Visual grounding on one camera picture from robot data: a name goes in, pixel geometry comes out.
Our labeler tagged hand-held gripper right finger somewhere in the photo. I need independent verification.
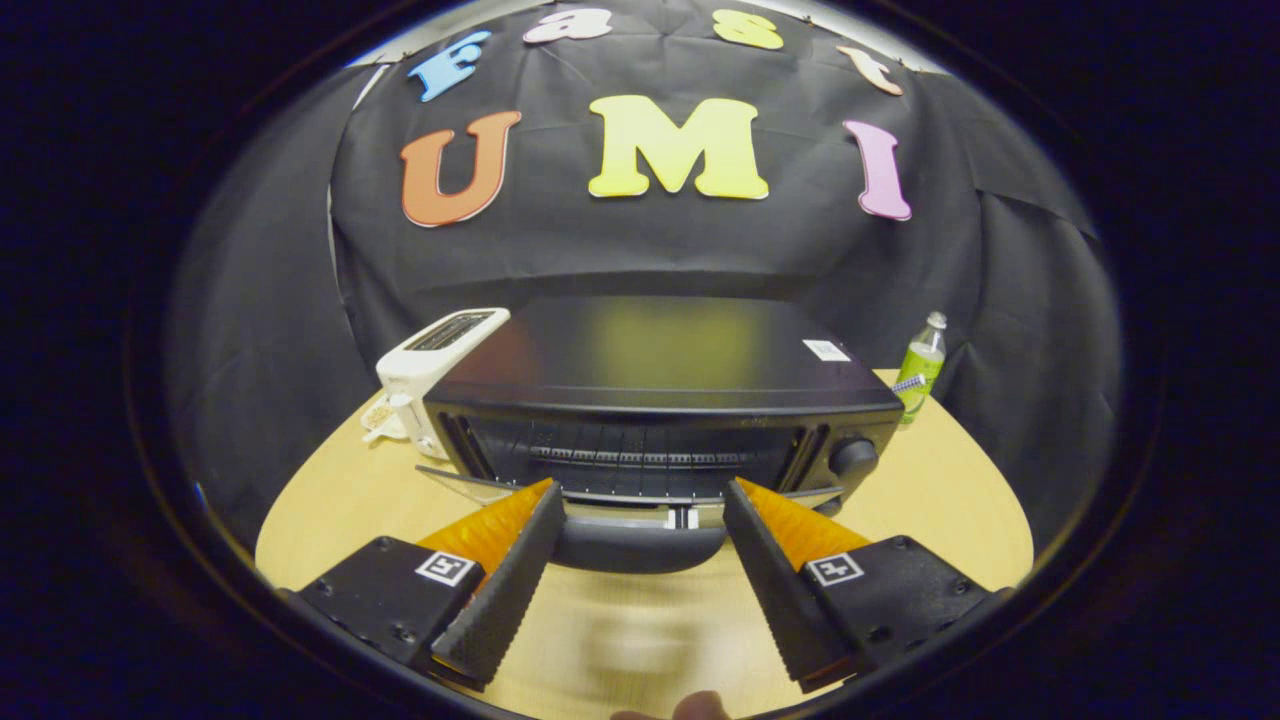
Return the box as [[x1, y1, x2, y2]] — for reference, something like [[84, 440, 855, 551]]
[[722, 477, 1011, 694]]

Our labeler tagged black toaster oven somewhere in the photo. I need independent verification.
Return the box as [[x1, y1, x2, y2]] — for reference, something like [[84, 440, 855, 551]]
[[415, 295, 906, 576]]

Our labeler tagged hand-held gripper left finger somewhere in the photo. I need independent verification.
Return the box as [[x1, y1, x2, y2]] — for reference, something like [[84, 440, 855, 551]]
[[280, 477, 566, 693]]

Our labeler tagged small white dish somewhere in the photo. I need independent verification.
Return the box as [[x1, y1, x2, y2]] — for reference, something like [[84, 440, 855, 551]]
[[360, 393, 409, 444]]

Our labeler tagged green label plastic bottle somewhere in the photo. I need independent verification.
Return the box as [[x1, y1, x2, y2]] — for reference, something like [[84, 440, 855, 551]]
[[893, 310, 948, 429]]

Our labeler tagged white pop-up toaster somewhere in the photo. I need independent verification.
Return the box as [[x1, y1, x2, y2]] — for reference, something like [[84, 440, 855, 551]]
[[375, 307, 511, 461]]

